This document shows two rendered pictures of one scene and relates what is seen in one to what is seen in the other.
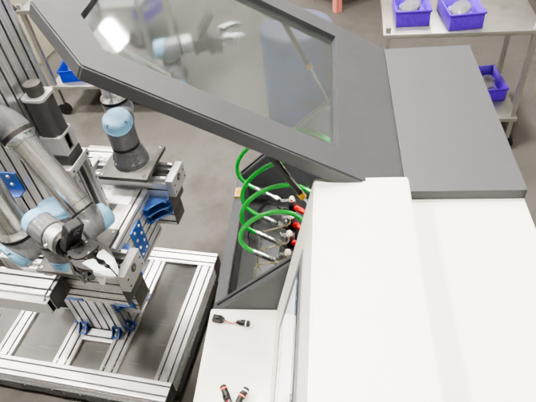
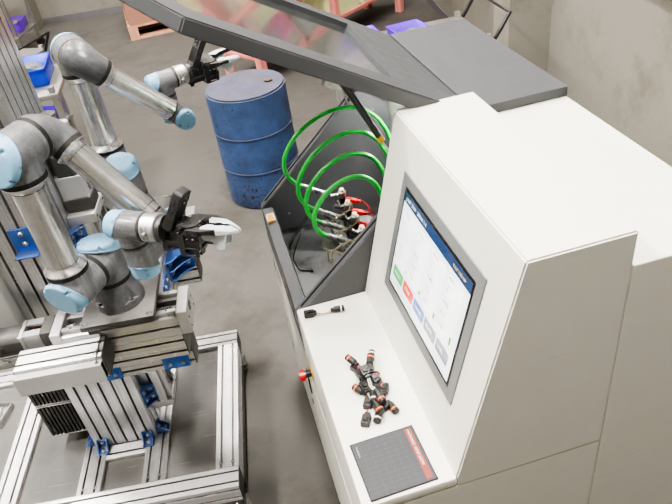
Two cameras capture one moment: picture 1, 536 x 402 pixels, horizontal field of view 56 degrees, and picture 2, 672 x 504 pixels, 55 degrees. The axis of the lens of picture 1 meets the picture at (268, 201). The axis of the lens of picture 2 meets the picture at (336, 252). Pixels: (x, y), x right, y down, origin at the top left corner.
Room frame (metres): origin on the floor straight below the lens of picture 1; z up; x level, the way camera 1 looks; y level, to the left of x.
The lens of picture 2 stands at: (-0.48, 0.61, 2.27)
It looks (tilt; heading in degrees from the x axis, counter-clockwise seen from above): 36 degrees down; 340
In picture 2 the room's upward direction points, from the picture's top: 9 degrees counter-clockwise
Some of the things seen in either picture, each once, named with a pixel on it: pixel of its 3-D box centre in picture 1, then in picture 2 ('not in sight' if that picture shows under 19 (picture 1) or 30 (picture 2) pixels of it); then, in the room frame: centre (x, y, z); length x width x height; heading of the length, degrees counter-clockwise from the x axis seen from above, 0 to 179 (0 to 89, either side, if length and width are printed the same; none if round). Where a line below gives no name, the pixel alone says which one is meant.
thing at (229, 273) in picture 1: (235, 247); (286, 269); (1.31, 0.15, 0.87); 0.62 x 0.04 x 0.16; 170
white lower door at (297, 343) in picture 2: not in sight; (300, 353); (1.32, 0.17, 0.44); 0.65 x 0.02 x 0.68; 170
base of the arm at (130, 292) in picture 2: not in sight; (115, 286); (1.26, 0.70, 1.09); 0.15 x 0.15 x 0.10
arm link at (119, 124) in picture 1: (120, 128); (124, 174); (1.74, 0.55, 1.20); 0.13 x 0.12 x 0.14; 8
